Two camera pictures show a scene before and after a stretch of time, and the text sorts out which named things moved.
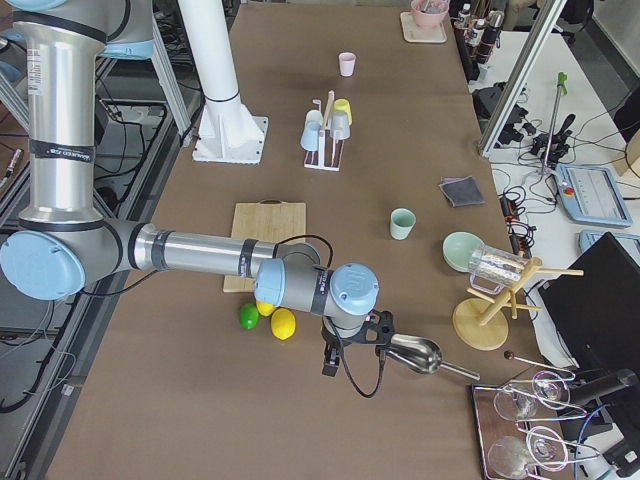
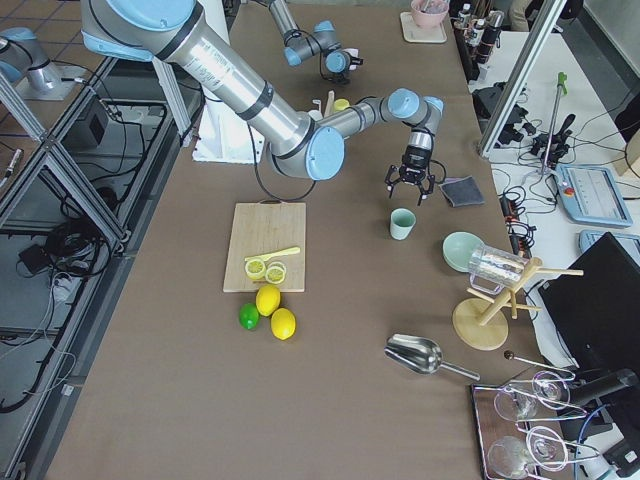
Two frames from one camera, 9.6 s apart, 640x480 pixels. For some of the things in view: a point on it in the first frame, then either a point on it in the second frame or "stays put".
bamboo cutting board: x=272 y=221 stays put
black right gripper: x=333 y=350 to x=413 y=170
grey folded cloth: x=462 y=191 stays put
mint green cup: x=402 y=221 stays put
